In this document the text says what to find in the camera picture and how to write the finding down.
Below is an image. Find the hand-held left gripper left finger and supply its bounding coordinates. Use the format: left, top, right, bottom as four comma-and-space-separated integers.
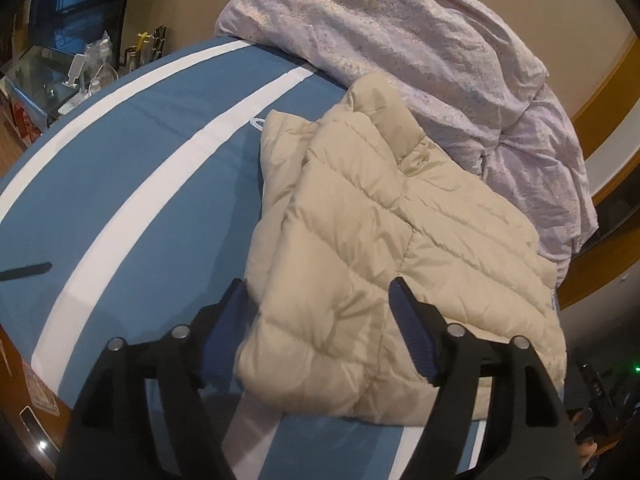
56, 277, 261, 480

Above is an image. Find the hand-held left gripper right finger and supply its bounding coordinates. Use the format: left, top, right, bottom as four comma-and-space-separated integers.
388, 276, 583, 480

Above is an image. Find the beige puffer jacket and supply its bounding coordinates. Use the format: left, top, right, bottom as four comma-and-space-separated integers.
235, 72, 567, 421

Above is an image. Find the person's right hand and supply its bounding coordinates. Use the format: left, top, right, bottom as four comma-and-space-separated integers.
574, 410, 601, 471

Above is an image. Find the blue white striped bed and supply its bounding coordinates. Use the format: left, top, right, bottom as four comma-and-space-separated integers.
0, 35, 566, 480

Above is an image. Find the black smartphone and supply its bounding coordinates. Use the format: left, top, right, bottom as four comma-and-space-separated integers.
19, 406, 53, 456

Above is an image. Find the wooden shelf unit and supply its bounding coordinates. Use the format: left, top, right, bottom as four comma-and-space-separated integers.
0, 75, 46, 161

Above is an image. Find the holder with tools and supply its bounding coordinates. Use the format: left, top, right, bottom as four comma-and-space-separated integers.
122, 25, 171, 68

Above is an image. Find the clear plastic bag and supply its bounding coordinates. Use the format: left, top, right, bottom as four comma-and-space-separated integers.
84, 31, 118, 86

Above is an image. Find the white phone stand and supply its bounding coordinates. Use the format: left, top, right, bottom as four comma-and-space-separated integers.
57, 55, 87, 116

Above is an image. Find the lilac floral duvet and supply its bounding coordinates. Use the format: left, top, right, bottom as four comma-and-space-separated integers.
215, 0, 599, 291

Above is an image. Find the glass desk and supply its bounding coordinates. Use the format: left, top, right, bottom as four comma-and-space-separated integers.
0, 45, 121, 128

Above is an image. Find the black television screen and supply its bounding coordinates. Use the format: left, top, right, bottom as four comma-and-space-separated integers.
27, 0, 136, 56

